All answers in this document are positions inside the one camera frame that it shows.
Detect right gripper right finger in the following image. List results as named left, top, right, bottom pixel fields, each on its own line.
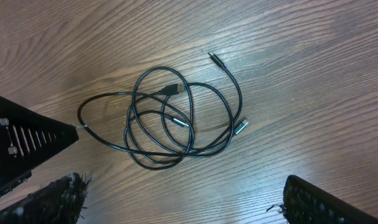
left=269, top=175, right=378, bottom=224

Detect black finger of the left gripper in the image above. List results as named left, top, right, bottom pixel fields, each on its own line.
left=0, top=96, right=79, bottom=198

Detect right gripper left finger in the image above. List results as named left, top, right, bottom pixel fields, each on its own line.
left=0, top=172, right=92, bottom=224

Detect black usb cable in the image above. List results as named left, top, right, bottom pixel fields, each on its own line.
left=77, top=51, right=243, bottom=158

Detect black cable silver plugs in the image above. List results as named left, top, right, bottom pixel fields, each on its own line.
left=124, top=63, right=248, bottom=170

